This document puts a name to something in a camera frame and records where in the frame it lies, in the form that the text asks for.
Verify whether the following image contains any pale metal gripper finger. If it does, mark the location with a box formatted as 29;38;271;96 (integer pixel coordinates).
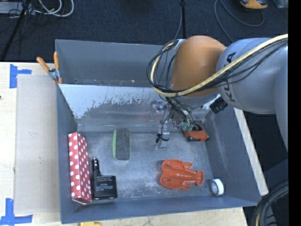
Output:
149;100;166;122
155;125;171;150

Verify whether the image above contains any orange toy car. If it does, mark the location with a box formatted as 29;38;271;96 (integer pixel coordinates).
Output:
183;123;210;142

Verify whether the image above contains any orange toy lobster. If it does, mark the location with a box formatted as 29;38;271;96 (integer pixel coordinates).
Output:
159;159;205;191

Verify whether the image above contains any grey metal bin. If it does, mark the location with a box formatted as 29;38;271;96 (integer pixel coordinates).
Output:
54;39;269;225

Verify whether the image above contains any green and grey sponge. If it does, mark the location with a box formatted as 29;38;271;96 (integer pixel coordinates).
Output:
112;127;131;161

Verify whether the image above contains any white tape roll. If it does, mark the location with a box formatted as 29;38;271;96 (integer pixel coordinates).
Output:
209;178;224;196

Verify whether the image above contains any black car charger adapter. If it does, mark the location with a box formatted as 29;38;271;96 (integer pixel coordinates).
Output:
90;156;118;201

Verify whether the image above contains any red white-dotted box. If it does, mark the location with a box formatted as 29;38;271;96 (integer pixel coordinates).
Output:
68;132;93;205

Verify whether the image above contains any pale flat board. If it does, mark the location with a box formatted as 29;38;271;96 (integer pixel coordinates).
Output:
13;75;62;218

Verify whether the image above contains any black cylinder on white bracket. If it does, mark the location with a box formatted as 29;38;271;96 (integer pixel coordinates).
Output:
204;96;229;114

